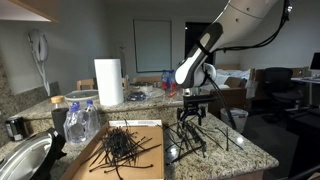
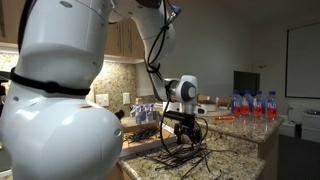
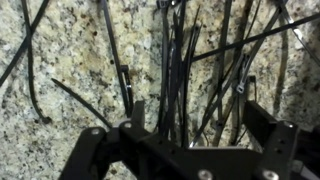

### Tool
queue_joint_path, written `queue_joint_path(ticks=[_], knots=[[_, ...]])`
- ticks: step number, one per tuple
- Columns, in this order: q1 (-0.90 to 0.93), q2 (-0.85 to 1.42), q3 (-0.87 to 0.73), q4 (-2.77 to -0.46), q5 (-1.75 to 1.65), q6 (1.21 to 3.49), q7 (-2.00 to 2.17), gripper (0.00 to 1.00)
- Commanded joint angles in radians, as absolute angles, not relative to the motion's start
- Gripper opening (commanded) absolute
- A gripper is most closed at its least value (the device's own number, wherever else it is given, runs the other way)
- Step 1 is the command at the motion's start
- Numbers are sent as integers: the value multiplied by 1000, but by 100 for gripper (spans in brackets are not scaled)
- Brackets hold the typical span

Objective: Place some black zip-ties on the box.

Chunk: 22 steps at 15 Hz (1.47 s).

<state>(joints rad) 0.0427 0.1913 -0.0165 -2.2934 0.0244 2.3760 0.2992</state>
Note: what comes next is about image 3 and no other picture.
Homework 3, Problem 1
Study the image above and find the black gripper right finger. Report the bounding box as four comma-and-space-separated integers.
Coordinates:
242, 99, 300, 180

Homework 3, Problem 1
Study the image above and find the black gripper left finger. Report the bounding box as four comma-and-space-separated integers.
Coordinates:
59, 99, 215, 180

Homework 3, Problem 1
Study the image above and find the black zip-tie bundle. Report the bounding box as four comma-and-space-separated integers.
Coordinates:
0, 0, 205, 150
189, 0, 320, 148

